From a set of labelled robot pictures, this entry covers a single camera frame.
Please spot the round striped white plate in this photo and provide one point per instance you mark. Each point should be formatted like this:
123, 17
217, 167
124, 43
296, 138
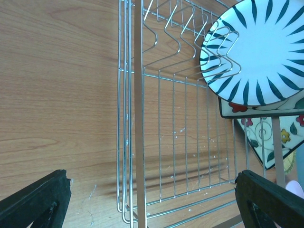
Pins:
253, 54

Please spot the square dark rimmed plate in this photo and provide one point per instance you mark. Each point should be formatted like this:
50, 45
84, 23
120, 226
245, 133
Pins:
259, 134

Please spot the square floral plate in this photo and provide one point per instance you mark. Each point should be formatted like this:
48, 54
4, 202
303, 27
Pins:
288, 107

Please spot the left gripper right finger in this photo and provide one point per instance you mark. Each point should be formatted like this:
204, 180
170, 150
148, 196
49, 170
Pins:
263, 204

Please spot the wire metal dish rack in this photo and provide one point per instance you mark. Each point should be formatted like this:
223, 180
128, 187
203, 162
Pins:
177, 158

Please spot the round woven bamboo plate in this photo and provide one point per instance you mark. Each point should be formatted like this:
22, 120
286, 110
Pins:
289, 162

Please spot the pink round plate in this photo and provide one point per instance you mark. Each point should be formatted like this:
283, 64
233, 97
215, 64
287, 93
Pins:
295, 188

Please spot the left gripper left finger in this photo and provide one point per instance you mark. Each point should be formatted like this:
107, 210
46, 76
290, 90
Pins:
42, 204

